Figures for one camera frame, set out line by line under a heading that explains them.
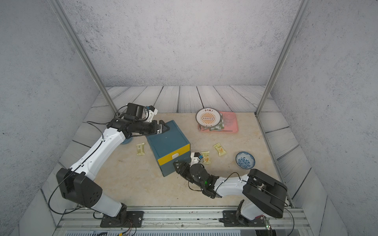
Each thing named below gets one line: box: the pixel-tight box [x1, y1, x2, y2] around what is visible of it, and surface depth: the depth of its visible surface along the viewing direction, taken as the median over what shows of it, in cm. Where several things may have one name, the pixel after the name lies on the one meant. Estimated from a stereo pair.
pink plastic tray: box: [197, 111, 239, 133], surface depth 113 cm
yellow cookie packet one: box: [136, 142, 146, 156], surface depth 101 cm
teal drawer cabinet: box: [145, 119, 191, 177], surface depth 79 cm
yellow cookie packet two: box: [213, 142, 227, 157], surface depth 100 cm
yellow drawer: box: [157, 143, 191, 166], surface depth 77 cm
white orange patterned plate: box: [195, 107, 222, 128], surface depth 117 cm
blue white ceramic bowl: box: [235, 151, 256, 170], surface depth 94 cm
